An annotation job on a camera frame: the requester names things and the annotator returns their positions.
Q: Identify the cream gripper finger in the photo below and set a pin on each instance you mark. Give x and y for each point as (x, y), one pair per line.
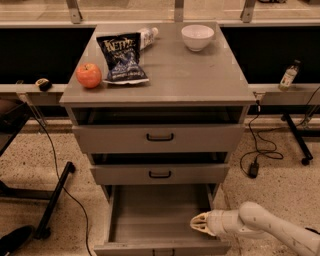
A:
(200, 227)
(199, 219)

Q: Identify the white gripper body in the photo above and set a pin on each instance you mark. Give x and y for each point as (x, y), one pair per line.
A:
(217, 222)

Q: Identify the grey bottom drawer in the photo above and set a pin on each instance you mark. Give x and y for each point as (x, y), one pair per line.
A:
(154, 220)

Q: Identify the grey drawer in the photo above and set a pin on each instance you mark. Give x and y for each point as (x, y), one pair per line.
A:
(154, 220)
(159, 174)
(158, 138)

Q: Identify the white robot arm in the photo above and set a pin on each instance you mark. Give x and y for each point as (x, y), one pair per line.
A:
(253, 221)

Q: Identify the grey middle drawer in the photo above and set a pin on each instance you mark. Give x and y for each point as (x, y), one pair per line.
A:
(159, 174)

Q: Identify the grey top drawer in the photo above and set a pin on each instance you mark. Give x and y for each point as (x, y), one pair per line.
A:
(158, 138)

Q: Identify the grey drawer cabinet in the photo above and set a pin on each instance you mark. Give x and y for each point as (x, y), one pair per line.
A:
(184, 87)

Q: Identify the black stand leg right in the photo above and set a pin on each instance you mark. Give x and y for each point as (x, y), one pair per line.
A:
(300, 130)

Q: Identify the small glass bottle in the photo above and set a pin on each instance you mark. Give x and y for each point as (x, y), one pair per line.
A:
(289, 76)

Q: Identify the red apple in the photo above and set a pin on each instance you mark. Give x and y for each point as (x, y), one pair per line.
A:
(89, 75)

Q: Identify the white ceramic bowl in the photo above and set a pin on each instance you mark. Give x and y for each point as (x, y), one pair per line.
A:
(197, 37)

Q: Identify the black kettle chips bag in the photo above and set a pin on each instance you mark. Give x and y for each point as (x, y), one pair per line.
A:
(122, 55)

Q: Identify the black shoe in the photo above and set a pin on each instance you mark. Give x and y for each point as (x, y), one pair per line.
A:
(15, 240)

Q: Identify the clear plastic water bottle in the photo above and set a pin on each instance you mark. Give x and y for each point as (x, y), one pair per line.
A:
(147, 36)

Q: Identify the black yellow tape measure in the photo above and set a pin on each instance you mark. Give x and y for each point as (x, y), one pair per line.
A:
(43, 84)

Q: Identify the black cart frame left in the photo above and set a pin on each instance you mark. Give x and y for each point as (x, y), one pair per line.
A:
(13, 116)

